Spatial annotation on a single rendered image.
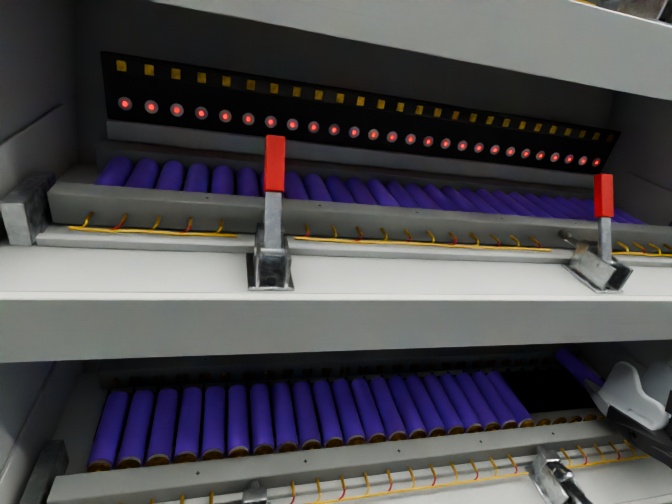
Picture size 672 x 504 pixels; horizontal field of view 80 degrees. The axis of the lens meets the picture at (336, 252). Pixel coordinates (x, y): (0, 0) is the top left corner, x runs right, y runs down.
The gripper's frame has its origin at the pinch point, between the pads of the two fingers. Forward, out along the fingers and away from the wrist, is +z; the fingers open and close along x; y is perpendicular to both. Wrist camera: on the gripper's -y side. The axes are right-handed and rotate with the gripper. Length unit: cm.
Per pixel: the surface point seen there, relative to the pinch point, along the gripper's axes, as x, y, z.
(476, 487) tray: 18.3, -5.2, -4.9
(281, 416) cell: 35.1, -0.9, 1.1
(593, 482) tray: 6.1, -5.5, -5.8
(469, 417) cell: 16.7, -1.5, -0.3
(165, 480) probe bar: 44.1, -2.2, -3.8
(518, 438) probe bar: 13.2, -2.1, -3.2
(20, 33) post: 54, 28, 1
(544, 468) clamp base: 12.1, -3.4, -5.7
